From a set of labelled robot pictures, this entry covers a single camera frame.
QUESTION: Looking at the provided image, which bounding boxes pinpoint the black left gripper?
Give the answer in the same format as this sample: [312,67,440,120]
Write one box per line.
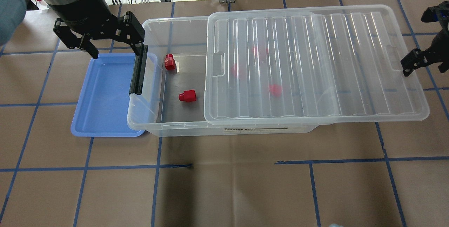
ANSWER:
[47,0,145,59]

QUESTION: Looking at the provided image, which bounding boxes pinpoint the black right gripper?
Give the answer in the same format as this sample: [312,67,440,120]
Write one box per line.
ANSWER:
[401,5,449,77]

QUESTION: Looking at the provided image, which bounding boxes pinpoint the clear plastic box lid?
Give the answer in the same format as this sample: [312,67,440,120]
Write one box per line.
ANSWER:
[203,5,430,126]

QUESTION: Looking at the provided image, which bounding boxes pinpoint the red block with knob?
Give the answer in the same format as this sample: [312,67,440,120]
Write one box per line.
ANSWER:
[178,89,197,102]

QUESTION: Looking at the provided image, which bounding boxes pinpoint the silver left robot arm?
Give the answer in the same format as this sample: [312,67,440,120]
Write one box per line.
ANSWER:
[0,0,148,59]

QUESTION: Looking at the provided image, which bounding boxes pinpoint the red block near latch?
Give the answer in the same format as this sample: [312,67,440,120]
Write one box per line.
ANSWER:
[164,53,176,71]

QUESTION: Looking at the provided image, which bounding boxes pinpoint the blue plastic tray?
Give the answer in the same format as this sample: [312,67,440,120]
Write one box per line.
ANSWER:
[71,53,144,137]

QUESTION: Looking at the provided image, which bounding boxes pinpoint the clear plastic storage box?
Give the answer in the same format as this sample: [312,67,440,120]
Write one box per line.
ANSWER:
[127,16,317,136]

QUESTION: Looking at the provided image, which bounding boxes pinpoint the red block under lid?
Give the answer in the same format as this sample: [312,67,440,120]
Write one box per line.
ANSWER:
[268,84,283,97]
[250,46,269,58]
[230,64,246,79]

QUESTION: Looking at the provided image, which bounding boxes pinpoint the brown paper table cover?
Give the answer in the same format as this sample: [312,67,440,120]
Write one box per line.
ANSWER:
[0,10,449,227]

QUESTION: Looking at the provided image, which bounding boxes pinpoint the black box latch handle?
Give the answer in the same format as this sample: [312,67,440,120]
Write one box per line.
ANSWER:
[129,44,148,95]

